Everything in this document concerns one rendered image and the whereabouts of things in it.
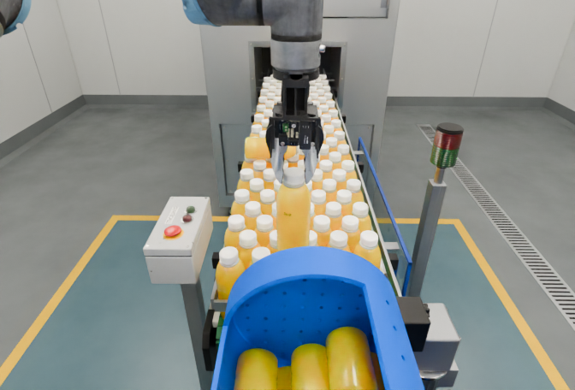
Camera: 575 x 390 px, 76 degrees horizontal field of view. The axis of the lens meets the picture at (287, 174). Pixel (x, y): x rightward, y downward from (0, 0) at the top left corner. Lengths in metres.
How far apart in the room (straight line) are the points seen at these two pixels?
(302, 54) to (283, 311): 0.42
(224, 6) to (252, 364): 0.52
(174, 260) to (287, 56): 0.49
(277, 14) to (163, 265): 0.55
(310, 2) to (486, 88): 4.99
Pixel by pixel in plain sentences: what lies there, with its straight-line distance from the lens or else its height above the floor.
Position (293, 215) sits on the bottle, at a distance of 0.69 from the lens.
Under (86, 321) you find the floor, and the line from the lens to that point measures 2.31.
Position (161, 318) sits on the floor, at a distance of 2.17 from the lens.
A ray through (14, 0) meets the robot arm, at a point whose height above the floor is 1.56.
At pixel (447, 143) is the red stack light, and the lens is 0.99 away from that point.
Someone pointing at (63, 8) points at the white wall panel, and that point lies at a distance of 5.45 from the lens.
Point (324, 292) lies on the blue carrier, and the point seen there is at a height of 1.14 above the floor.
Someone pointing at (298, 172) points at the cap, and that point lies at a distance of 0.68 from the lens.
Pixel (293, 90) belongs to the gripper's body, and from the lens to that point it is 0.57.
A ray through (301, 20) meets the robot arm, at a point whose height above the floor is 1.54.
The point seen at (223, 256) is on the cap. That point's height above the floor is 1.08.
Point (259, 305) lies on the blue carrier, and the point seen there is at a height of 1.11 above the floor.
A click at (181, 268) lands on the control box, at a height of 1.04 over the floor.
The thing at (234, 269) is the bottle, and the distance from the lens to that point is 0.81.
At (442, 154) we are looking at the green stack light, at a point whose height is 1.20.
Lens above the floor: 1.60
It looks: 29 degrees down
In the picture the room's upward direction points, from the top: straight up
